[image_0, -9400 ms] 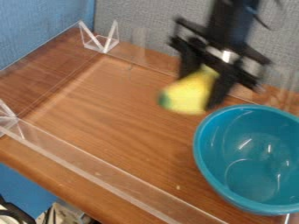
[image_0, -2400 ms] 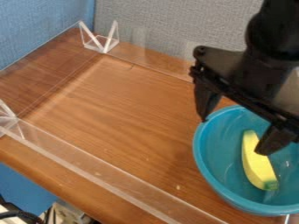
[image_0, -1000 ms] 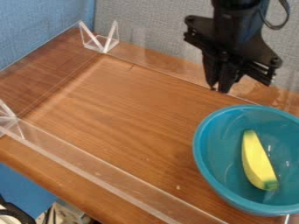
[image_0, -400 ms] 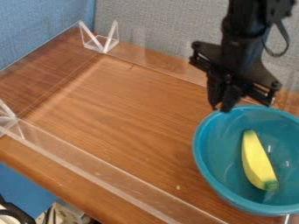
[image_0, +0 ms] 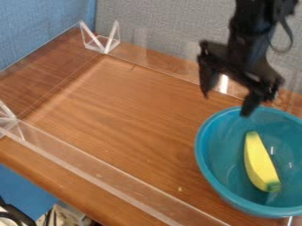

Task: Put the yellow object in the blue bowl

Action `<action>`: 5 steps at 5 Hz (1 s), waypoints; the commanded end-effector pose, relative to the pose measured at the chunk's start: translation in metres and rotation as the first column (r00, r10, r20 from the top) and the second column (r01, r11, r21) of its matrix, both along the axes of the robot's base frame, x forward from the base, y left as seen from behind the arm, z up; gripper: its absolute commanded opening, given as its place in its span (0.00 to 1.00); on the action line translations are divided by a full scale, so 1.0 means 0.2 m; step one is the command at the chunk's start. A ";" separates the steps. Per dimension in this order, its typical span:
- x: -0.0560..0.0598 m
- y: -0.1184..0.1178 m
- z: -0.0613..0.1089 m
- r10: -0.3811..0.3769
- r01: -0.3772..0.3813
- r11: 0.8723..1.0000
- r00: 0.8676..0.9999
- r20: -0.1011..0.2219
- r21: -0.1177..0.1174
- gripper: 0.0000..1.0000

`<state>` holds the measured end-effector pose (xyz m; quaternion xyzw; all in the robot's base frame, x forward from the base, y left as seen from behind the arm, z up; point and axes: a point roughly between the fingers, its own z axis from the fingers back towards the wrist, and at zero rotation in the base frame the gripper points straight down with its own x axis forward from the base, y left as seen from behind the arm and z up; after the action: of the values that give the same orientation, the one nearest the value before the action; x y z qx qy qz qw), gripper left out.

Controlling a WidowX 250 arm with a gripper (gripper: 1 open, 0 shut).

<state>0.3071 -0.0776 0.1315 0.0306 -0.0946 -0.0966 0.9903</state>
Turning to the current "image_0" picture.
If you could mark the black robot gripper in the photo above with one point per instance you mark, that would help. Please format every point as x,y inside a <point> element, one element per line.
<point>242,60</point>

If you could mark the yellow toy banana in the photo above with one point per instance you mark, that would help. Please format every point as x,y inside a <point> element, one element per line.
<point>259,166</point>

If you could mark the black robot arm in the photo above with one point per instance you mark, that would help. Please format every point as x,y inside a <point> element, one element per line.
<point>258,15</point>

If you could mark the blue plastic bowl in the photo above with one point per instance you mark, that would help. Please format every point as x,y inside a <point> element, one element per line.
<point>219,152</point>

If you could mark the white cluttered object below table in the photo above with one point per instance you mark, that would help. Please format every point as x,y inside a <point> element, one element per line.
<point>64,215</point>

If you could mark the dark object under table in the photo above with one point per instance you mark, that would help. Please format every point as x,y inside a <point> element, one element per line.
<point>12,216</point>

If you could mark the clear acrylic back barrier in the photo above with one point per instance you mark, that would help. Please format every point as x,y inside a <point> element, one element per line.
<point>153,59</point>

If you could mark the clear acrylic barrier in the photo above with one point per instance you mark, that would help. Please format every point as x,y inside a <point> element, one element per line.
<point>164,207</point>
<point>153,59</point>

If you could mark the clear acrylic front barrier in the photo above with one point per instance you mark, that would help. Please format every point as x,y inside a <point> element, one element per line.
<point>164,207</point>

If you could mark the clear acrylic corner bracket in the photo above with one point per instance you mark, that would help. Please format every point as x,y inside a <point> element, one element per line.
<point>96,42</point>

